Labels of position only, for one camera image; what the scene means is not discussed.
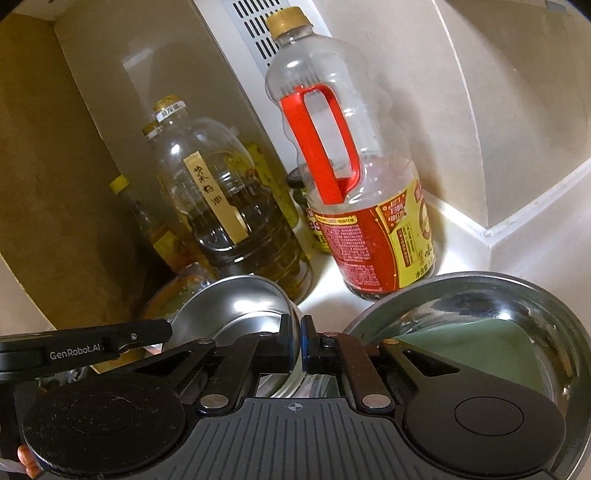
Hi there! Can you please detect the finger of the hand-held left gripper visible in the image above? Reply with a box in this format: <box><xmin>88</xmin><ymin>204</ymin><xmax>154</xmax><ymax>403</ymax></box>
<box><xmin>102</xmin><ymin>318</ymin><xmax>174</xmax><ymax>360</ymax></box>

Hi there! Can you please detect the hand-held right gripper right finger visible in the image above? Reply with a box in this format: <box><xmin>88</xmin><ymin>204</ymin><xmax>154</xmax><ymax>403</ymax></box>
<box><xmin>300</xmin><ymin>315</ymin><xmax>462</xmax><ymax>412</ymax></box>

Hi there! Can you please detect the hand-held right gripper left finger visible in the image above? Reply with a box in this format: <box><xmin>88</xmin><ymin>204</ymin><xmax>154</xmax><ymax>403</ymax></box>
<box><xmin>131</xmin><ymin>314</ymin><xmax>297</xmax><ymax>414</ymax></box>

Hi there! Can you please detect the deep stainless steel bowl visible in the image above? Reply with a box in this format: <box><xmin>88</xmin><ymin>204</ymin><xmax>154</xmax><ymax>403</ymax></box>
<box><xmin>170</xmin><ymin>275</ymin><xmax>303</xmax><ymax>398</ymax></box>

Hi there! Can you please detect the shallow stainless steel plate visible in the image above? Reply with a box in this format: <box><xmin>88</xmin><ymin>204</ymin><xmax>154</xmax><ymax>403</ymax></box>
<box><xmin>344</xmin><ymin>272</ymin><xmax>591</xmax><ymax>480</ymax></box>

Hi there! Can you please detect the orange food packet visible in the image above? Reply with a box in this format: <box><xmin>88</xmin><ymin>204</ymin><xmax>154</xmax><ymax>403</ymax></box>
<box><xmin>137</xmin><ymin>261</ymin><xmax>220</xmax><ymax>324</ymax></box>

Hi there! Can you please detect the small yellow cap bottle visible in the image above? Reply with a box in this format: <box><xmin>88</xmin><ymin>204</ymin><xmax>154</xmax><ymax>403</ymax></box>
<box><xmin>109</xmin><ymin>174</ymin><xmax>195</xmax><ymax>275</ymax></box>

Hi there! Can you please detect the red label sauce bottle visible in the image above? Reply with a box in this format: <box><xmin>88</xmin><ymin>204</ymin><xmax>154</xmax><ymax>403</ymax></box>
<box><xmin>264</xmin><ymin>6</ymin><xmax>437</xmax><ymax>304</ymax></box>

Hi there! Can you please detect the large oil bottle paper strip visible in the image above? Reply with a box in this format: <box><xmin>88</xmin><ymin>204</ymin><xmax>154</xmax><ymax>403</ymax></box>
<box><xmin>154</xmin><ymin>94</ymin><xmax>314</xmax><ymax>304</ymax></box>

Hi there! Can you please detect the dark glass jar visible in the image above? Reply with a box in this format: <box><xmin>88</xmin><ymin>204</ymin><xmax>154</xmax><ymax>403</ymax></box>
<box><xmin>285</xmin><ymin>166</ymin><xmax>334</xmax><ymax>256</ymax></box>

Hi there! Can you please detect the yellow label oil bottle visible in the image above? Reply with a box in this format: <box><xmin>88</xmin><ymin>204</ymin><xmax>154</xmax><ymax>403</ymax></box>
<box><xmin>141</xmin><ymin>122</ymin><xmax>302</xmax><ymax>228</ymax></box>

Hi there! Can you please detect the white perforated panel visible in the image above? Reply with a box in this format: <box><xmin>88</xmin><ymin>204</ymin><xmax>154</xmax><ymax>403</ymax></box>
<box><xmin>221</xmin><ymin>0</ymin><xmax>334</xmax><ymax>71</ymax></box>

